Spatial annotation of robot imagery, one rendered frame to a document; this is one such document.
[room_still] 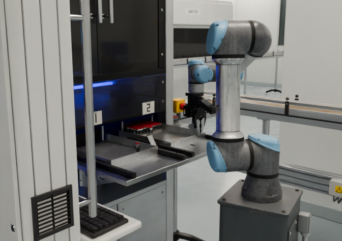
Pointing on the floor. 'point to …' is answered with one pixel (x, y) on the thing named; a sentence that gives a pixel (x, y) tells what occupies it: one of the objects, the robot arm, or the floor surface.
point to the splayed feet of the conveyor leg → (185, 236)
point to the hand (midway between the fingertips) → (199, 134)
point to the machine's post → (165, 118)
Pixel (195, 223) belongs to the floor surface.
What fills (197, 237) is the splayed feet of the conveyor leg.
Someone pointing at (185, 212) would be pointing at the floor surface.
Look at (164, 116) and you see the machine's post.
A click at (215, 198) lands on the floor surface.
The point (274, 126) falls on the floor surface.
